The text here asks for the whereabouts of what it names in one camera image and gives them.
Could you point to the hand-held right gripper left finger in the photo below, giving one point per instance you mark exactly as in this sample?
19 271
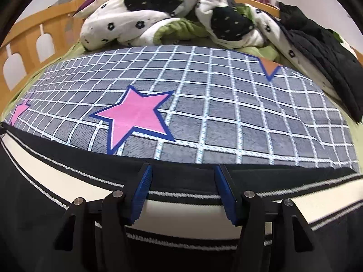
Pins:
141 194

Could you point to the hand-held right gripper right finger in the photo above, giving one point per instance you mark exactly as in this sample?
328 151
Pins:
227 199

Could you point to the black pants with white waistband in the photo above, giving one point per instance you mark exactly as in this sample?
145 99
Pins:
71 158

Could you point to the grey checked star blanket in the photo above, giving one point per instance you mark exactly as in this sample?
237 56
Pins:
227 113

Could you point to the black garment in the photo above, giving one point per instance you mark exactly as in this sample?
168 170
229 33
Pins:
326 51

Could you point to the white floral quilt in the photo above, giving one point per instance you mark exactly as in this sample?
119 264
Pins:
158 15

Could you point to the wooden bed frame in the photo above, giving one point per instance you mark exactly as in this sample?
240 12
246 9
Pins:
28 31

